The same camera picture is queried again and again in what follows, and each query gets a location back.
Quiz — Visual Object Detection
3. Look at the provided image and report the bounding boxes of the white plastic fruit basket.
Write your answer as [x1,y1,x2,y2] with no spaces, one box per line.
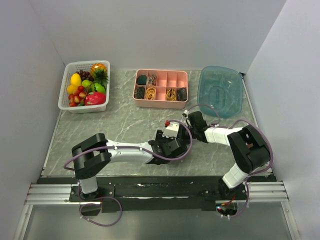
[58,60,111,114]

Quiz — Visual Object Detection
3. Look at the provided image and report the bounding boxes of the rolled dark patterned tie right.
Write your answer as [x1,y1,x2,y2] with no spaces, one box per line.
[176,87,188,102]

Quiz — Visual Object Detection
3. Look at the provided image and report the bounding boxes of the pink dragon fruit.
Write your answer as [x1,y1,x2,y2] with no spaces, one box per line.
[84,91,106,106]

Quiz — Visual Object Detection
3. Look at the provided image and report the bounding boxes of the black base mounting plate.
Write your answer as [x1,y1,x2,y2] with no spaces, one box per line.
[69,176,247,213]

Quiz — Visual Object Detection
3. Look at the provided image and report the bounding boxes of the red cherry bunch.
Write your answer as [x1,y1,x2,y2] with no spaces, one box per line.
[68,85,86,107]

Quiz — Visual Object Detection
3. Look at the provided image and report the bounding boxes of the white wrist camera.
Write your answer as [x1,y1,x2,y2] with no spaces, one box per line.
[162,120,180,138]
[182,109,192,127]

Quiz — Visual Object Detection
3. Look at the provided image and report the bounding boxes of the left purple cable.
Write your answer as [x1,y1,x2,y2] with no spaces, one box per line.
[63,119,194,228]

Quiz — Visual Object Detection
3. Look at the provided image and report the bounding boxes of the rolled colourful dotted tie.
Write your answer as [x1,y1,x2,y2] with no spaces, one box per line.
[146,74,157,86]

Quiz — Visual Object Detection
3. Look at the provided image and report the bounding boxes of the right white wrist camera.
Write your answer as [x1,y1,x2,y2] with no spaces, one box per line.
[182,109,192,127]

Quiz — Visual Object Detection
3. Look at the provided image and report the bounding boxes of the pink compartment organizer box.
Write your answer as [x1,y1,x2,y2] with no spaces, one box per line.
[132,69,189,109]

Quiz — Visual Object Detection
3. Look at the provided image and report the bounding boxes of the rolled dark patterned tie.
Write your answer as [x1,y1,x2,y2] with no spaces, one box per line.
[176,87,188,102]
[134,86,146,100]

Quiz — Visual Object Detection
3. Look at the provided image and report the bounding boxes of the yellow lemon upper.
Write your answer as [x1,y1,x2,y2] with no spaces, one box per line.
[70,73,82,87]

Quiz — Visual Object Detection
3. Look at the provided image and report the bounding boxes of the dark purple grapes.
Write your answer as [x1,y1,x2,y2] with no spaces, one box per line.
[75,70,94,82]

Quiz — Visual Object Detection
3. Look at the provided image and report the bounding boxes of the rolled dark patterned tie left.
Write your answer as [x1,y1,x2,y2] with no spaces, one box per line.
[134,86,146,100]

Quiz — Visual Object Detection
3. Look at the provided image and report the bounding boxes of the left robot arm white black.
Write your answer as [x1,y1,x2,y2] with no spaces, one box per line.
[71,130,188,201]

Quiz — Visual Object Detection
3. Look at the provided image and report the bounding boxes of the light green pear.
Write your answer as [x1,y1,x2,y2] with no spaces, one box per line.
[81,79,93,88]

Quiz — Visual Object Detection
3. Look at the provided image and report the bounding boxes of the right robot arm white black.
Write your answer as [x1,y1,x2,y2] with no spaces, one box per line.
[177,110,273,200]

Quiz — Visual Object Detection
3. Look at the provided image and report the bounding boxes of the aluminium rail frame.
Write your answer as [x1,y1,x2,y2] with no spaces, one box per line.
[24,173,289,205]

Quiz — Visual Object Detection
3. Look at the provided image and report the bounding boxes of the rolled yellow tie left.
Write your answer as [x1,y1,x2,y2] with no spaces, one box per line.
[144,87,156,101]

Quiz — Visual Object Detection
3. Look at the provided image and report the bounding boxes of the purple cable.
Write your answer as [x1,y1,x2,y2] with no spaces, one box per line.
[183,103,275,221]
[63,119,194,228]

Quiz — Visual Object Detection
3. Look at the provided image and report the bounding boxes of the orange pineapple with leaves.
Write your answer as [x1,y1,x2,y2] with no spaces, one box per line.
[90,63,109,85]

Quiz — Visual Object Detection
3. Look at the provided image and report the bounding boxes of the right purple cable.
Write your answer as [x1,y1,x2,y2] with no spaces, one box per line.
[183,103,275,221]

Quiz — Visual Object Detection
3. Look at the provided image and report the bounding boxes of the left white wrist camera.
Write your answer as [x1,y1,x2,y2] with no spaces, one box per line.
[162,120,180,138]

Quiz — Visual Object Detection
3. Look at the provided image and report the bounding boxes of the rolled yellow tie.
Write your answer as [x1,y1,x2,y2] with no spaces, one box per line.
[165,88,177,102]
[144,87,156,101]

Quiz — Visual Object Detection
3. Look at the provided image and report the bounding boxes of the rolled yellow tie right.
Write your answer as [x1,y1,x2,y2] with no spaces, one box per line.
[165,88,177,102]

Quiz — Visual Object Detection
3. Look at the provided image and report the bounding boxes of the rolled dark green tie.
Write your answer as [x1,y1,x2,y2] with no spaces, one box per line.
[136,75,148,85]

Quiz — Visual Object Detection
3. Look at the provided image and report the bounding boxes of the yellow lemon lower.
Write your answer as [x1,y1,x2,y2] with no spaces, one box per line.
[67,84,78,95]

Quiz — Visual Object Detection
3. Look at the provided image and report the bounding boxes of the teal translucent plastic tub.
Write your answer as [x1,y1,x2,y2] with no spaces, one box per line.
[197,66,243,118]

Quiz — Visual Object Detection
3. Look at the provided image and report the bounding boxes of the yellow lemon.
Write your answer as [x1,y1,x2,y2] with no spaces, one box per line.
[67,84,78,95]
[70,73,82,87]

